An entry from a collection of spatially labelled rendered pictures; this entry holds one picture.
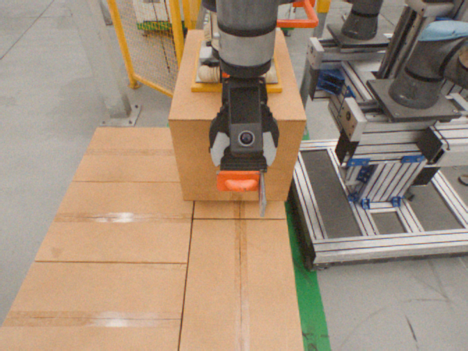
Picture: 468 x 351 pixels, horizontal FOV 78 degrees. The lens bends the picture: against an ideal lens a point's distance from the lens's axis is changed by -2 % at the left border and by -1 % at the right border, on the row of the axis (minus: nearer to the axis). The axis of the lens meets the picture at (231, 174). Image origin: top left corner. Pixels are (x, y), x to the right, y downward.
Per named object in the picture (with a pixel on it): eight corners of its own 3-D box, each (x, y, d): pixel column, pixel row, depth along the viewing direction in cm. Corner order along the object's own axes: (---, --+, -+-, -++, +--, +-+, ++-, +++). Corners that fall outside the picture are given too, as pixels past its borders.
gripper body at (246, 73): (264, 106, 53) (270, 39, 43) (268, 138, 47) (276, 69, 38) (221, 106, 53) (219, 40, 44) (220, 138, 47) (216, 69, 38)
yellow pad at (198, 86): (198, 43, 115) (198, 30, 111) (224, 43, 115) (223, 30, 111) (190, 92, 92) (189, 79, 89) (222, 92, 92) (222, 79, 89)
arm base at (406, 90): (421, 82, 103) (437, 55, 96) (446, 108, 93) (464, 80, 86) (380, 84, 103) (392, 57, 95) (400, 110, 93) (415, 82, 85)
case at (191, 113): (195, 107, 153) (187, 29, 123) (271, 107, 153) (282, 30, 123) (183, 200, 114) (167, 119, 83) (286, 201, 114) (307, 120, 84)
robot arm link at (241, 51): (279, 37, 34) (210, 37, 34) (276, 72, 38) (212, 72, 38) (274, 12, 39) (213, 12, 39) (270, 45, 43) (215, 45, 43)
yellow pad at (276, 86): (246, 44, 115) (247, 30, 111) (272, 44, 115) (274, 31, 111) (251, 92, 92) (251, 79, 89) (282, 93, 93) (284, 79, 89)
